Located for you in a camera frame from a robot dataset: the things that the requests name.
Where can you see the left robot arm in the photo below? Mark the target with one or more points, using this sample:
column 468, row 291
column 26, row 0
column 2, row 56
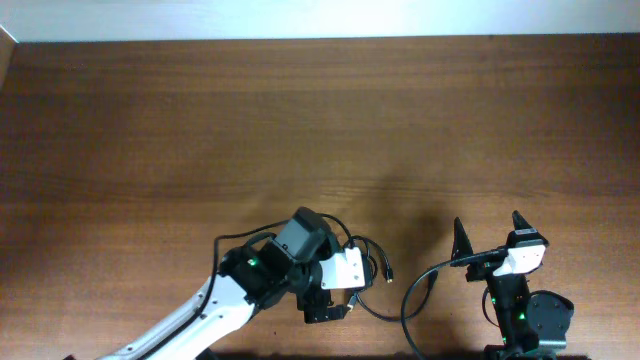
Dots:
column 181, row 336

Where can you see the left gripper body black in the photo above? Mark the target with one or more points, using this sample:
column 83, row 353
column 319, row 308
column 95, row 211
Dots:
column 308, row 290

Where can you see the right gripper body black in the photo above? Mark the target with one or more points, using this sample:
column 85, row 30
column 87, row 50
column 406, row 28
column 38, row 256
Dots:
column 488, row 270

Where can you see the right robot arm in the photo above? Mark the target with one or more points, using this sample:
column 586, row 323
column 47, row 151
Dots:
column 532, row 324

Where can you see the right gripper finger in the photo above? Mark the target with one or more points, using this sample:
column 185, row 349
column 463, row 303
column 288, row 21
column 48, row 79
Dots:
column 461, row 248
column 519, row 222

